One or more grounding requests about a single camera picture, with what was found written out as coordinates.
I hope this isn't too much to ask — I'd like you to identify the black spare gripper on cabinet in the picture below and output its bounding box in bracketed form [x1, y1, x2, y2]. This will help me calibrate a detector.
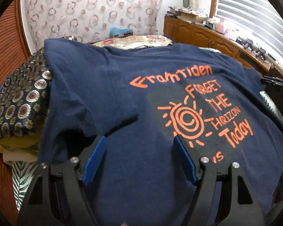
[236, 36, 254, 51]

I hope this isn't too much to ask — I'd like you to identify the brown louvered wardrobe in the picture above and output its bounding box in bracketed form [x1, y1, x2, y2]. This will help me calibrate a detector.
[0, 0, 29, 225]

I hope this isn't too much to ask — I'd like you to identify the palm leaf print towel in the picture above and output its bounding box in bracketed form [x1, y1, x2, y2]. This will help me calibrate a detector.
[12, 161, 37, 212]

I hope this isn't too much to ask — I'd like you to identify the pink circle pattern curtain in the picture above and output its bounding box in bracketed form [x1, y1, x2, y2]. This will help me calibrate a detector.
[20, 0, 161, 50]

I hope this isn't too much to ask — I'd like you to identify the pink bottle on cabinet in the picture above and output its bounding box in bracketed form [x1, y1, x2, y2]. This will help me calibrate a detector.
[216, 18, 226, 34]

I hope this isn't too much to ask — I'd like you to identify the yellow plush toy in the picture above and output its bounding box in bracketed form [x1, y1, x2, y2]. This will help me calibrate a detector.
[0, 132, 41, 154]

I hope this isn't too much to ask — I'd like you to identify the zebra window blind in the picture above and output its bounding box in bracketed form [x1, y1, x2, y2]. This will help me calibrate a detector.
[216, 0, 283, 57]

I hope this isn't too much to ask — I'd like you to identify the wooden side cabinet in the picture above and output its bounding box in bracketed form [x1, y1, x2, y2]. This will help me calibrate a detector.
[164, 16, 283, 79]

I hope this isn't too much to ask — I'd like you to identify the dark patterned folded garment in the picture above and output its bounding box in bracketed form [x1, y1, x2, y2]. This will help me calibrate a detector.
[0, 48, 53, 139]

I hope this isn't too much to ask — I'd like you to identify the blue item on box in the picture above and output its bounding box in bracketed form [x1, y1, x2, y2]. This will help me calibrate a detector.
[109, 27, 133, 38]

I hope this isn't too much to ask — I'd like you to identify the cardboard box on cabinet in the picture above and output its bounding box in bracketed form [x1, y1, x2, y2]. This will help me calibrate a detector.
[177, 11, 206, 24]

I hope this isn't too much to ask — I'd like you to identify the floral bed blanket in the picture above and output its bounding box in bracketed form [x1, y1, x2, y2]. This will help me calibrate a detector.
[92, 35, 173, 50]

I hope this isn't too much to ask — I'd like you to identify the navy printed t-shirt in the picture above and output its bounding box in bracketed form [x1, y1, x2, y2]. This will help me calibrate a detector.
[38, 39, 283, 225]

